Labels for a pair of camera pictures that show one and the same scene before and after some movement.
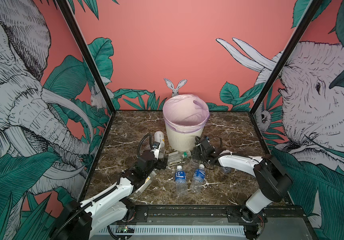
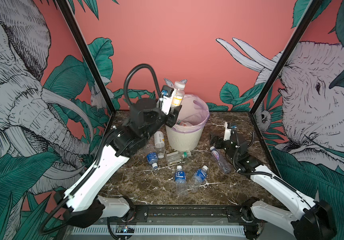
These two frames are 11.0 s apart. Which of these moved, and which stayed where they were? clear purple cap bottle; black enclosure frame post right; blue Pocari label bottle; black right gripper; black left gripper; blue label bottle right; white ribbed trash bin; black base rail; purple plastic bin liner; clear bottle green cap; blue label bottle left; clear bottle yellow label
Moved: clear bottle yellow label; black left gripper; black right gripper; clear purple cap bottle; blue Pocari label bottle
Stayed: clear bottle green cap; purple plastic bin liner; blue label bottle right; blue label bottle left; black enclosure frame post right; white ribbed trash bin; black base rail
